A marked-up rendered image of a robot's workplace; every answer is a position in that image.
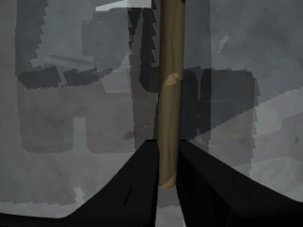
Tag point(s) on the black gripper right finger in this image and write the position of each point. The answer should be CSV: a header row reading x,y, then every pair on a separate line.
x,y
212,194

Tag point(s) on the dark brown wooden stick with red string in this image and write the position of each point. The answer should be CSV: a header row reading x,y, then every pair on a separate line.
x,y
172,49

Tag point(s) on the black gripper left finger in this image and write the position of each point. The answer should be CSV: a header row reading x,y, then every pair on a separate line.
x,y
128,200

